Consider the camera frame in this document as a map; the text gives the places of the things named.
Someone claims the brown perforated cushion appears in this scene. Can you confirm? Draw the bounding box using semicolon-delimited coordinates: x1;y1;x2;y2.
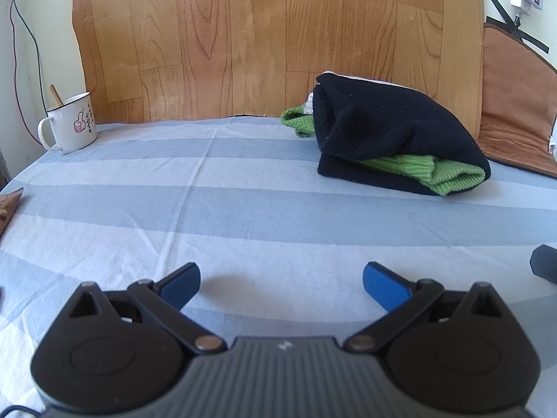
479;16;557;179

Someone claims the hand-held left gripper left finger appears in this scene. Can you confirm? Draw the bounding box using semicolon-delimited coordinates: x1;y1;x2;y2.
65;262;228;354

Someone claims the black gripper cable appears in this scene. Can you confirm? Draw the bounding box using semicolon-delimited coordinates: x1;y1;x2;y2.
0;406;44;418

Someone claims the dark wall cable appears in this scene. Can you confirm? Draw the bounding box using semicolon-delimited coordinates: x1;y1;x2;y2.
8;0;49;109

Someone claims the long black tape strip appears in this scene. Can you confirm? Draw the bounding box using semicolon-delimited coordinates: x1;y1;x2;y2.
491;0;549;53

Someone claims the striped grey bed sheet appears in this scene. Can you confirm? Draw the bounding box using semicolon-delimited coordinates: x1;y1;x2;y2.
0;115;557;418

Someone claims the red wall cable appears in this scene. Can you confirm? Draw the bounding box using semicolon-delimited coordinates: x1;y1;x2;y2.
11;2;45;145

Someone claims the green knitted sweater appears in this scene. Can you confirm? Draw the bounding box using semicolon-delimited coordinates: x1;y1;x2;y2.
280;105;486;196

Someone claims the short black tape strip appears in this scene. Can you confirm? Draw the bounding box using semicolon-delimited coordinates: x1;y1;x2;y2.
485;15;523;31

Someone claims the wood grain headboard panel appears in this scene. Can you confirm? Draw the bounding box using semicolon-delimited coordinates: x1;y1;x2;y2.
72;0;485;123

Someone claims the white enamel mug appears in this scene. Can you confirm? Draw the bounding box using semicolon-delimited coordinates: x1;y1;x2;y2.
37;92;97;155

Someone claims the brown snack packet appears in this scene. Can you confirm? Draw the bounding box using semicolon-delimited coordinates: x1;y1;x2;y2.
0;188;24;245

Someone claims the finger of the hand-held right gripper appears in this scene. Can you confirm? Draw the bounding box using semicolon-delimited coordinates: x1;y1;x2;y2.
529;245;557;285

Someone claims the navy knitted garment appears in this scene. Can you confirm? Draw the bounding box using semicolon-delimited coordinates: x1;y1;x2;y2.
314;72;492;196

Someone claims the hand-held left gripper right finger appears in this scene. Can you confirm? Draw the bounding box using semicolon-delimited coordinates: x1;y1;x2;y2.
343;261;506;354

